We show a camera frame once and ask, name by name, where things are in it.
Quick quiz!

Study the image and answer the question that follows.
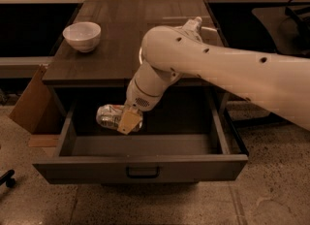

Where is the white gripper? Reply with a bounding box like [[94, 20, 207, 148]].
[[117, 80, 161, 135]]

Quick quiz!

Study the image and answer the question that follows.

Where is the crushed 7up can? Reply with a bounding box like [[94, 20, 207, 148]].
[[96, 104, 130, 130]]

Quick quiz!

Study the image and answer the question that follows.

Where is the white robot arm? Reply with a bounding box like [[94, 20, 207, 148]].
[[125, 26, 310, 130]]

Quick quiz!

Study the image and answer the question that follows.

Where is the open top drawer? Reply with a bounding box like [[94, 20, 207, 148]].
[[33, 91, 248, 184]]

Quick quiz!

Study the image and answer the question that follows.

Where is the dark wooden drawer cabinet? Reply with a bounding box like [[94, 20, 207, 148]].
[[42, 0, 239, 136]]

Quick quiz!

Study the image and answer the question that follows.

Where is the brown cardboard piece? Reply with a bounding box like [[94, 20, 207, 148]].
[[9, 66, 63, 134]]

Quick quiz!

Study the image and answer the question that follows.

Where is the white ceramic bowl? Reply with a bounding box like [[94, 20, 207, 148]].
[[62, 21, 101, 52]]

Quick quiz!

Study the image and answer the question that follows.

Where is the clear plastic water bottle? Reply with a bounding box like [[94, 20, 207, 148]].
[[182, 16, 202, 34]]

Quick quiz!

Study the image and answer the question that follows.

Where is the black office chair base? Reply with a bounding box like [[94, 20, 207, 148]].
[[0, 170, 16, 188]]

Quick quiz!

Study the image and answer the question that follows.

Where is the black drawer handle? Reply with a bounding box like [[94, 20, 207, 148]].
[[126, 167, 161, 179]]

